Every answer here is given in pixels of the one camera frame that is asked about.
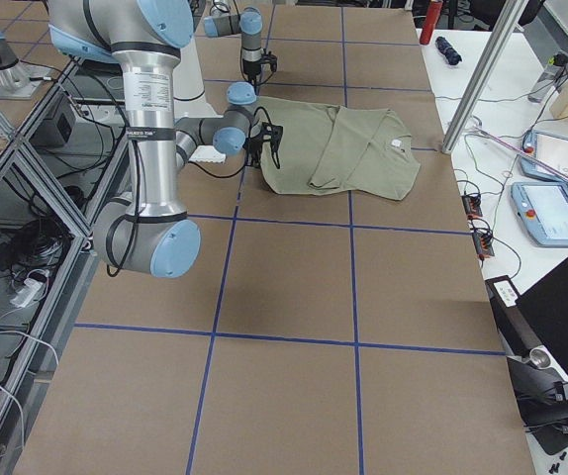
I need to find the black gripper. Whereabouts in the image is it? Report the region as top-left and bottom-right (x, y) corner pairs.
(243, 122), (284, 168)
(240, 48), (278, 96)

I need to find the olive green long-sleeve shirt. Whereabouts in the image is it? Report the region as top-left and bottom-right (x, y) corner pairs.
(259, 96), (421, 201)

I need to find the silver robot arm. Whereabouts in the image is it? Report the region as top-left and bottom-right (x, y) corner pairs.
(202, 1), (278, 94)
(48, 1), (283, 278)

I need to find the red water bottle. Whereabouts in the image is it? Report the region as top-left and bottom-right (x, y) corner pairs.
(419, 0), (443, 46)

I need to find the folded dark blue umbrella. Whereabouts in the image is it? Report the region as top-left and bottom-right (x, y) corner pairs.
(434, 36), (462, 66)

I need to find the black box with label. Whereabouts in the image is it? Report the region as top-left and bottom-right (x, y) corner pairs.
(485, 276), (541, 357)

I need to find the near blue teach pendant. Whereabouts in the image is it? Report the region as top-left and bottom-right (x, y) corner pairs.
(511, 182), (568, 248)

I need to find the blue teach pendant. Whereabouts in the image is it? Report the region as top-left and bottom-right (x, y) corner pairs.
(521, 131), (568, 176)
(511, 182), (568, 248)

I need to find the far blue teach pendant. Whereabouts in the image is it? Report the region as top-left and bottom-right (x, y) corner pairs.
(521, 131), (568, 176)

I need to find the reacher grabber stick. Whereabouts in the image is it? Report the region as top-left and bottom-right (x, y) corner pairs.
(470, 127), (568, 186)

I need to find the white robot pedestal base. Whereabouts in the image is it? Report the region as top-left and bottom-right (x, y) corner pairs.
(172, 37), (226, 163)

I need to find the aluminium frame post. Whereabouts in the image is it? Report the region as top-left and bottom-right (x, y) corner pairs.
(441, 0), (527, 154)

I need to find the aluminium frame rail structure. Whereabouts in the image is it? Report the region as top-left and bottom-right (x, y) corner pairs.
(0, 59), (128, 474)

